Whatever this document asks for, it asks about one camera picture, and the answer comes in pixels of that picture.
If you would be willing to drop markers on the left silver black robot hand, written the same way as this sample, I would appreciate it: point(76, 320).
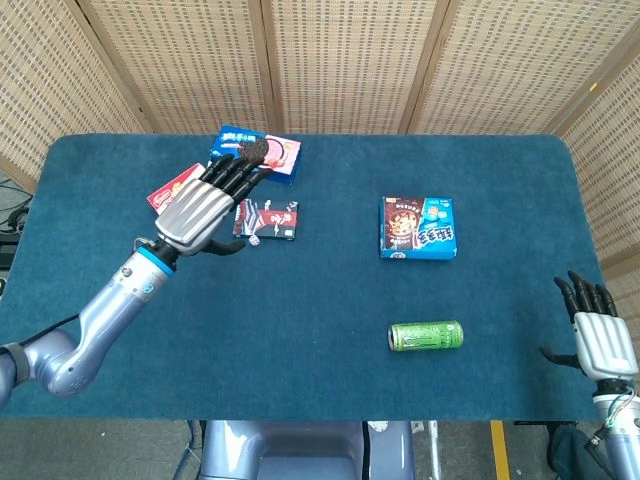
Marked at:
point(195, 215)

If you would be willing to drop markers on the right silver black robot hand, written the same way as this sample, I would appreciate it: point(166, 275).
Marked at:
point(602, 345)

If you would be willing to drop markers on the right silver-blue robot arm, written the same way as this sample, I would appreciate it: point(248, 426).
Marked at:
point(622, 440)

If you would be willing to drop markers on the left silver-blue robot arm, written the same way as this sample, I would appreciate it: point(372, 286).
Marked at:
point(100, 320)

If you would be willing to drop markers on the red and white biscuit box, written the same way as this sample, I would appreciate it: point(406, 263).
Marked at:
point(167, 195)

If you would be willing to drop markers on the black chocolate box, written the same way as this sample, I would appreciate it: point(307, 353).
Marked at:
point(275, 220)

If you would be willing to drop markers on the blue Oreo cookie box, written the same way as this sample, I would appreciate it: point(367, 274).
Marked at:
point(285, 157)

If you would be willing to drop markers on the black bag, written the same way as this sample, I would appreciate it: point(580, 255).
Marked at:
point(575, 450)

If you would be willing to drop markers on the blue felt table cloth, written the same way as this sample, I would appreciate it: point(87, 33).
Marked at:
point(300, 310)

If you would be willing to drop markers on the woven folding screen panel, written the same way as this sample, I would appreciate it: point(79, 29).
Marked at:
point(525, 60)
point(45, 75)
point(350, 60)
point(615, 175)
point(185, 60)

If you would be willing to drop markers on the green Monster energy can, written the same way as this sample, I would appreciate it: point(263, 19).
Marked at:
point(427, 336)

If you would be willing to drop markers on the light blue chocolate-chip cookie box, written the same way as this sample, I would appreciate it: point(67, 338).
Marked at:
point(417, 230)

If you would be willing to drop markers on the blue-grey robot torso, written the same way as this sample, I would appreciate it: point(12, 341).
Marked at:
point(300, 450)

